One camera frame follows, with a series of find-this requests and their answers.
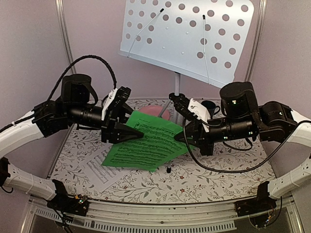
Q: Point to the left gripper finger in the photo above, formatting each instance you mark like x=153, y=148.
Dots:
x=125, y=112
x=124, y=133

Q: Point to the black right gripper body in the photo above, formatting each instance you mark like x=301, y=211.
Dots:
x=206, y=147

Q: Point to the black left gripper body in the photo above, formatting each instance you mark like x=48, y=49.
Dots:
x=107, y=126

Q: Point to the green sheet music paper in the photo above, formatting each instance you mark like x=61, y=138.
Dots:
x=156, y=148

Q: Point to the grey perforated music stand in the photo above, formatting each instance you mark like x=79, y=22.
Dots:
x=201, y=39

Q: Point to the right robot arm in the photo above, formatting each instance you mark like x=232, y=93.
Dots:
x=242, y=118

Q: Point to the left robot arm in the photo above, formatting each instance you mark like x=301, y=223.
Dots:
x=46, y=119

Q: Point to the dark blue cup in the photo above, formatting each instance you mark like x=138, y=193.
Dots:
x=211, y=107

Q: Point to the pink plastic plate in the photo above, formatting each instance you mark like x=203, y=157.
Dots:
x=155, y=110

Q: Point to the white sheet music paper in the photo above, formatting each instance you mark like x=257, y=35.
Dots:
x=101, y=177

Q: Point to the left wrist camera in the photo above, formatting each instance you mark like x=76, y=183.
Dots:
x=114, y=101

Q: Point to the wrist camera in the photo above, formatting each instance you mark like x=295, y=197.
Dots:
x=114, y=101
x=191, y=110

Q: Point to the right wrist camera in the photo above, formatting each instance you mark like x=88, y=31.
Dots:
x=191, y=110

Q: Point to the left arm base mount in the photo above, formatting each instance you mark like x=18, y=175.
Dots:
x=76, y=205

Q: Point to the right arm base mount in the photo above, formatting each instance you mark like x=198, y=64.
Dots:
x=260, y=203

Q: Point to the front aluminium rail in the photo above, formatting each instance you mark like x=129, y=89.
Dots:
x=118, y=217

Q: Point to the left aluminium frame post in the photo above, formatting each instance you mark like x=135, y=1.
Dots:
x=63, y=29

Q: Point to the aluminium frame post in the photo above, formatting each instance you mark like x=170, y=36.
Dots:
x=63, y=29
x=258, y=32

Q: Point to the right aluminium frame post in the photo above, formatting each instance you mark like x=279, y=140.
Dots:
x=258, y=32

